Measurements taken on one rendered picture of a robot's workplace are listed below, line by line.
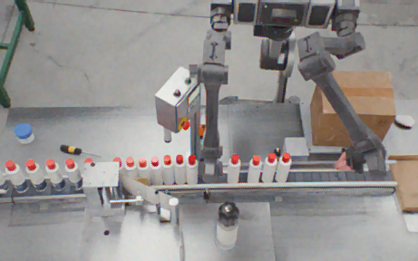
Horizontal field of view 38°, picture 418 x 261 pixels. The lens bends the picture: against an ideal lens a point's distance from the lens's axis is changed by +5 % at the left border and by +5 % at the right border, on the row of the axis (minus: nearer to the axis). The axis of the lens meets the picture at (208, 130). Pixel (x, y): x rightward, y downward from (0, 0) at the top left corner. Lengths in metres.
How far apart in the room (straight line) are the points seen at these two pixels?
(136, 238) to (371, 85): 1.22
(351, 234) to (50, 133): 1.45
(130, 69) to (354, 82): 1.91
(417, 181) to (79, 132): 1.57
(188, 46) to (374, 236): 2.16
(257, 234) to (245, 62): 1.91
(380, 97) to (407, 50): 1.80
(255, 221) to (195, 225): 0.26
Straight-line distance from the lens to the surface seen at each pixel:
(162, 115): 2.22
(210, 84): 2.02
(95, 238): 2.54
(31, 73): 4.24
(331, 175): 2.71
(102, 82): 4.11
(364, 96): 2.69
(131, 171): 2.49
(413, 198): 2.81
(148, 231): 2.53
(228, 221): 2.25
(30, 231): 2.67
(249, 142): 2.80
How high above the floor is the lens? 3.18
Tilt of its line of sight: 56 degrees down
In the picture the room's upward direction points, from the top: 2 degrees clockwise
